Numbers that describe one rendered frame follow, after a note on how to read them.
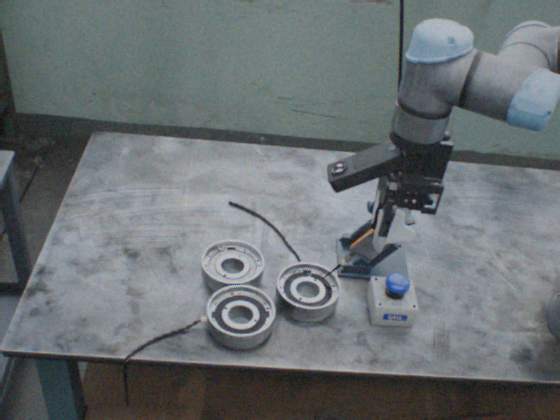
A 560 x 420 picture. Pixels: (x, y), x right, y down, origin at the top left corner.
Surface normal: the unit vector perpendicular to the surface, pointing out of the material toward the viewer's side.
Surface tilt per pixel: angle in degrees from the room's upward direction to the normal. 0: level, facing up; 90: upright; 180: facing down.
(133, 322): 0
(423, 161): 90
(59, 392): 90
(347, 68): 90
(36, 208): 0
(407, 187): 90
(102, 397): 0
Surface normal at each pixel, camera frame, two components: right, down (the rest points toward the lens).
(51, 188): 0.11, -0.77
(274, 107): 0.01, 0.63
